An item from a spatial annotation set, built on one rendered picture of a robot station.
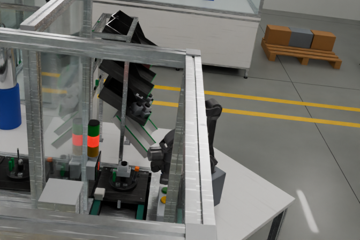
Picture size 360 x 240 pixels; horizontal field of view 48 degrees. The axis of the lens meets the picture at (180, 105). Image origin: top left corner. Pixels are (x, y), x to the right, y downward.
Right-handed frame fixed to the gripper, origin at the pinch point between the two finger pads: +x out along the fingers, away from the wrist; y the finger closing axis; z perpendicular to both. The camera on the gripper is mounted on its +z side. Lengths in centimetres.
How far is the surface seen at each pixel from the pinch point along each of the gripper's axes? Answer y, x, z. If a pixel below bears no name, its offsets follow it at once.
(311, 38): -519, 64, -240
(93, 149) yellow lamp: 19.7, -25.6, 32.3
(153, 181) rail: -7.0, 7.7, 5.7
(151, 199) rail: 6.9, 7.8, 5.6
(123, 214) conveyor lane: 13.7, 12.5, 18.0
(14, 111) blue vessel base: -58, 7, 94
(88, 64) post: 19, -63, 36
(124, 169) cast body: 0.3, -3.3, 20.6
